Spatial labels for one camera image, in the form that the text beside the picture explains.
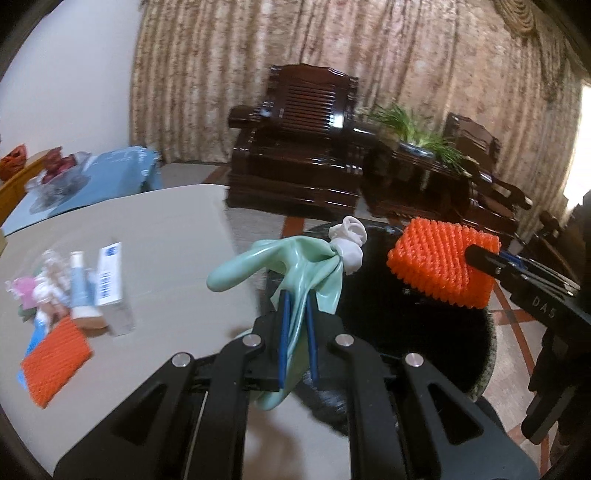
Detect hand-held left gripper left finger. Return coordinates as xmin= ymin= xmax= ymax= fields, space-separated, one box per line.
xmin=54 ymin=291 xmax=291 ymax=480

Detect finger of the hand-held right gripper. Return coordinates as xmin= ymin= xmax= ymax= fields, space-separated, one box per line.
xmin=465 ymin=246 xmax=525 ymax=286
xmin=501 ymin=250 xmax=581 ymax=294

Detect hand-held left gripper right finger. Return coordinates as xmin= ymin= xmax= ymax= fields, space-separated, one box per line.
xmin=307 ymin=300 xmax=539 ymax=480

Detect orange foam net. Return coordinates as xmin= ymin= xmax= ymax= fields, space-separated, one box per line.
xmin=21 ymin=316 xmax=93 ymax=409
xmin=386 ymin=217 xmax=502 ymax=309

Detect green rubber glove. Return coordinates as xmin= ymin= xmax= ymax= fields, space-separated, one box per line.
xmin=207 ymin=235 xmax=345 ymax=411

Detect black trash bin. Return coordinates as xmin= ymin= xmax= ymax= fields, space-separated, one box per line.
xmin=259 ymin=222 xmax=498 ymax=435

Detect white box with blue print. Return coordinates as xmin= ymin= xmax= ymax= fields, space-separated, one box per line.
xmin=95 ymin=242 xmax=136 ymax=336

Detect blue and white tube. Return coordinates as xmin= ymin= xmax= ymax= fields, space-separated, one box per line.
xmin=69 ymin=251 xmax=105 ymax=328

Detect clear plastic wrapper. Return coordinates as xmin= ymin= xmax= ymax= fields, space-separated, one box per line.
xmin=38 ymin=250 xmax=71 ymax=320

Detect blue packet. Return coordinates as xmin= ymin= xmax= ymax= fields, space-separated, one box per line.
xmin=16 ymin=318 xmax=52 ymax=385

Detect pink wrapper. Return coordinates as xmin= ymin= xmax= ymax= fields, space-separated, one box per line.
xmin=8 ymin=276 xmax=38 ymax=311

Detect dark wooden armchair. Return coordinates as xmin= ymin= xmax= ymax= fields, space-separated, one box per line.
xmin=227 ymin=64 xmax=366 ymax=219
xmin=442 ymin=113 xmax=534 ymax=251

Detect dark wooden side table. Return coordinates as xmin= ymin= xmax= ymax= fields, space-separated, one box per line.
xmin=362 ymin=138 xmax=477 ymax=223

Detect green potted plant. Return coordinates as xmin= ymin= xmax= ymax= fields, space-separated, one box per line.
xmin=364 ymin=103 xmax=468 ymax=172

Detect grey tablecloth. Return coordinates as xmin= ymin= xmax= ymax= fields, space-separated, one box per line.
xmin=0 ymin=184 xmax=260 ymax=472

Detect blue tablecloth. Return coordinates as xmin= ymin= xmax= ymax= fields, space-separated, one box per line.
xmin=0 ymin=146 xmax=163 ymax=232

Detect beige patterned curtain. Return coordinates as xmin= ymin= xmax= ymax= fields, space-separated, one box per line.
xmin=129 ymin=0 xmax=585 ymax=223

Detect clear glass fruit bowl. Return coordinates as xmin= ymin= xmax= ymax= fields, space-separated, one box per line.
xmin=25 ymin=152 xmax=94 ymax=205

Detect red fruits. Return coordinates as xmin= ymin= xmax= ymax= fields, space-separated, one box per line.
xmin=44 ymin=154 xmax=78 ymax=184

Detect orange plastic bag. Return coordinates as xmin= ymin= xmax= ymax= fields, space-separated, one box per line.
xmin=0 ymin=145 xmax=28 ymax=181

